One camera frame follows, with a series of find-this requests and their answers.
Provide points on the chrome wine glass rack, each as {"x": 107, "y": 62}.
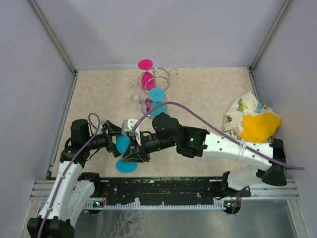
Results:
{"x": 162, "y": 79}

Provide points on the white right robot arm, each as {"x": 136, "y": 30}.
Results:
{"x": 264, "y": 160}

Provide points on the pink plastic wine glass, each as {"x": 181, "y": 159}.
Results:
{"x": 146, "y": 81}

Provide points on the blue wine glass front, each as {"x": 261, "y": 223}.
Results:
{"x": 157, "y": 96}

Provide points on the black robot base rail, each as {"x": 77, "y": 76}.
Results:
{"x": 201, "y": 193}

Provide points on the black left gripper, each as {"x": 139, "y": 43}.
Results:
{"x": 113, "y": 130}

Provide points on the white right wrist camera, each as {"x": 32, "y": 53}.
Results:
{"x": 127, "y": 129}

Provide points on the clear wine glass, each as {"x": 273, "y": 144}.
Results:
{"x": 135, "y": 97}

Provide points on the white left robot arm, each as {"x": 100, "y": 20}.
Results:
{"x": 73, "y": 187}

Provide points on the blue wine glass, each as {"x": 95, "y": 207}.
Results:
{"x": 157, "y": 96}
{"x": 122, "y": 143}

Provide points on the dinosaur print yellow cloth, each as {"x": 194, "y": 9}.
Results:
{"x": 248, "y": 119}

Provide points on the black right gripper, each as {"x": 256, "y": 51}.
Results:
{"x": 136, "y": 153}

